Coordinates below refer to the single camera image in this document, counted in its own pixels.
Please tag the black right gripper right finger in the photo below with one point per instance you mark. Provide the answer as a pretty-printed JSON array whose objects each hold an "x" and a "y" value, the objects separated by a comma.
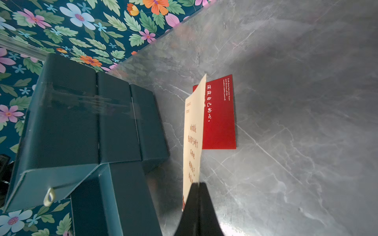
[{"x": 208, "y": 222}]

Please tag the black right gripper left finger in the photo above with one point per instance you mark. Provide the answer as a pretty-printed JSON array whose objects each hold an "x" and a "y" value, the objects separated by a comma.
[{"x": 189, "y": 222}]

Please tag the teal bottom drawer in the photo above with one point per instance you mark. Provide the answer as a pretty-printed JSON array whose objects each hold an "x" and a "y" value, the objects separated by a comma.
[{"x": 114, "y": 201}]

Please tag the teal drawer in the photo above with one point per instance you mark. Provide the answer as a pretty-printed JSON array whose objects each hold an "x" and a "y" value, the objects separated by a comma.
[
  {"x": 118, "y": 139},
  {"x": 114, "y": 201},
  {"x": 150, "y": 131}
]

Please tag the red postcard white text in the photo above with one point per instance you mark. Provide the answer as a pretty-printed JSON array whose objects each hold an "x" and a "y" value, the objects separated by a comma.
[{"x": 219, "y": 120}]

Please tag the teal top drawer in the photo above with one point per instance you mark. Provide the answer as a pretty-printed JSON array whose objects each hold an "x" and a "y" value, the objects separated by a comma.
[{"x": 118, "y": 139}]

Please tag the cream postcard red text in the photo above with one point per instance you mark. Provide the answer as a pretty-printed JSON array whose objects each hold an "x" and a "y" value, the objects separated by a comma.
[{"x": 193, "y": 138}]

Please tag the teal drawer cabinet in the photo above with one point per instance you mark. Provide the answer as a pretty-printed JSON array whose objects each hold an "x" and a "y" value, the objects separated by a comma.
[{"x": 58, "y": 148}]

